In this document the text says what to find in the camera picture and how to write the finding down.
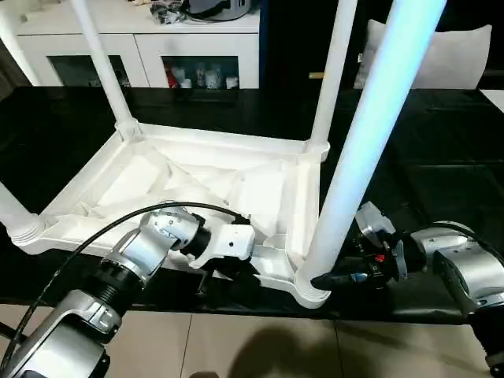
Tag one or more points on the black tangled item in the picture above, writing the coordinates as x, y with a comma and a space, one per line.
165, 15

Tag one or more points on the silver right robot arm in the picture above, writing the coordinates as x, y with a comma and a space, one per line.
464, 267

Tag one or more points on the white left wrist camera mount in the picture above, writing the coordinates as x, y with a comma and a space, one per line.
232, 244

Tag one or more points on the black work mat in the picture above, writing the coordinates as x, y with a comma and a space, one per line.
433, 157

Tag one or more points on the white cabinet with glass doors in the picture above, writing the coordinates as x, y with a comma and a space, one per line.
138, 43

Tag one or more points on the black box with gold label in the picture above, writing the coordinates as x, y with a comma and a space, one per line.
295, 43

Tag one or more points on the grey round appliance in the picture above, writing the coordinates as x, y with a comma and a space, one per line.
216, 8

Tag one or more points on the black metal frame leg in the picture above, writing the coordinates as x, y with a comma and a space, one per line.
6, 330

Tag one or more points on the flat white board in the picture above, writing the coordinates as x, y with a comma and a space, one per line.
494, 100

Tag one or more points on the grey printed cushion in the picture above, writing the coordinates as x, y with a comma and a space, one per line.
453, 59

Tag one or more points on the white plastic table top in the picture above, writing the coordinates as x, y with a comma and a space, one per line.
197, 177

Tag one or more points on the small red bottle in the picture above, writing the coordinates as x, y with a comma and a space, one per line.
171, 76

